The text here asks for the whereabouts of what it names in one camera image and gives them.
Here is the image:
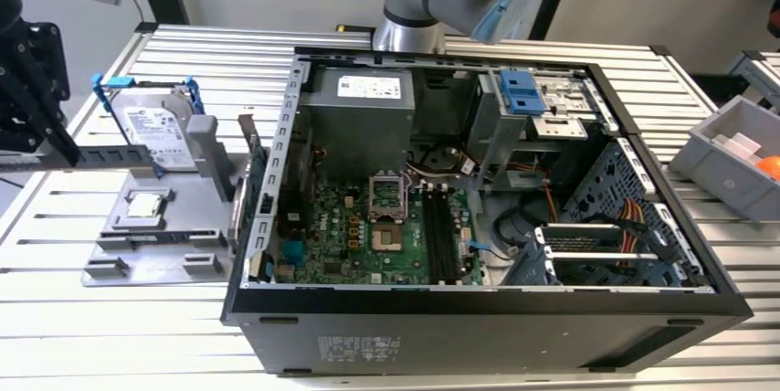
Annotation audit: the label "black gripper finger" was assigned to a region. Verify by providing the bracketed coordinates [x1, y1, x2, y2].
[17, 21, 80, 168]
[0, 66, 65, 166]

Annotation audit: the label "RAM slot white clips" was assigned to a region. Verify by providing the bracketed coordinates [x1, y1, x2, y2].
[444, 184, 464, 285]
[429, 184, 452, 285]

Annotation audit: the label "hard disk in blue carrier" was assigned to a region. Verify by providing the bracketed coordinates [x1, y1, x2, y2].
[89, 74, 205, 180]

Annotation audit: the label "silver CPU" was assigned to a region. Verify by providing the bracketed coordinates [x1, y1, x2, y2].
[124, 192, 166, 219]

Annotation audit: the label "grey parts rack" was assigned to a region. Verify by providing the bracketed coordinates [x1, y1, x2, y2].
[80, 114, 273, 288]

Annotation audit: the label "green graphics card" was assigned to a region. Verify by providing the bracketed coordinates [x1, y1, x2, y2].
[230, 112, 274, 246]

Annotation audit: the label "grey power supply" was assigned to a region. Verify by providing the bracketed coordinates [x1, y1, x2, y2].
[297, 66, 417, 186]

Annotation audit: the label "green motherboard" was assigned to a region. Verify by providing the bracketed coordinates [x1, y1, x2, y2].
[273, 180, 489, 286]

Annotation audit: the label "metal socket cover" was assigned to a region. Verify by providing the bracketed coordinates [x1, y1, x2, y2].
[368, 172, 406, 221]

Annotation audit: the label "CPU socket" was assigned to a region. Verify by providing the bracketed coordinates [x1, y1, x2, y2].
[370, 221, 406, 253]

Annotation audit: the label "blue plastic drive latch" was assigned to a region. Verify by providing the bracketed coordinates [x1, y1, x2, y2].
[497, 69, 544, 114]

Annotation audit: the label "black PC case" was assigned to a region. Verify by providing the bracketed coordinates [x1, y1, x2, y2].
[220, 46, 756, 376]

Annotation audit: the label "metal disk bay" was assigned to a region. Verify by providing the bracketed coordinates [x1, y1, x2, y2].
[504, 221, 677, 286]

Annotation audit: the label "grey plastic bin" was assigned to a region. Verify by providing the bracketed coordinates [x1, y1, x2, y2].
[668, 94, 780, 223]

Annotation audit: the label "white block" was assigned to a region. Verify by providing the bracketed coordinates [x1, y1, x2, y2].
[709, 132, 762, 159]

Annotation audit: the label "neighbouring metal table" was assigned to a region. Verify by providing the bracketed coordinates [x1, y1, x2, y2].
[728, 49, 780, 113]

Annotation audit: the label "orange ball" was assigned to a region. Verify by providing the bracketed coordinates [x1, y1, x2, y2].
[749, 155, 780, 182]

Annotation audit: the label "power supply wire bundle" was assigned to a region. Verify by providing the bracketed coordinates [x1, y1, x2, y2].
[404, 160, 489, 182]

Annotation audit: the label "dark blue cable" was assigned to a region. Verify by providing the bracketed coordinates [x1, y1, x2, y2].
[490, 201, 537, 250]

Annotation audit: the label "thin orange wire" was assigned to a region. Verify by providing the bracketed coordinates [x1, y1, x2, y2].
[542, 180, 560, 226]

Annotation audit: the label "orange yellow red wire bundle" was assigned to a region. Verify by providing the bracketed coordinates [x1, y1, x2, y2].
[613, 197, 648, 269]

